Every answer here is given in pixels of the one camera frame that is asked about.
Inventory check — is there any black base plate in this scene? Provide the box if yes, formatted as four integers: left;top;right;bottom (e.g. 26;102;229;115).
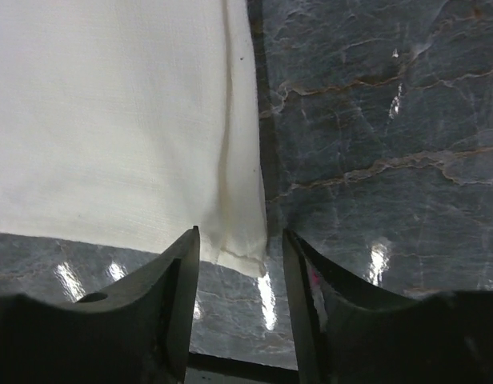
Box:
187;352;299;383

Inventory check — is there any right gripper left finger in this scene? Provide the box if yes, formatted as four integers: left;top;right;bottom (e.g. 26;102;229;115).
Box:
0;228;200;383

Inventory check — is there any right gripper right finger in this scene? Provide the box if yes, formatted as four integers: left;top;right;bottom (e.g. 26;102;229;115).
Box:
283;230;493;383

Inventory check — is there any white cloth napkin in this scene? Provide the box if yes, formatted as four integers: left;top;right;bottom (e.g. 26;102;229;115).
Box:
0;1;267;278

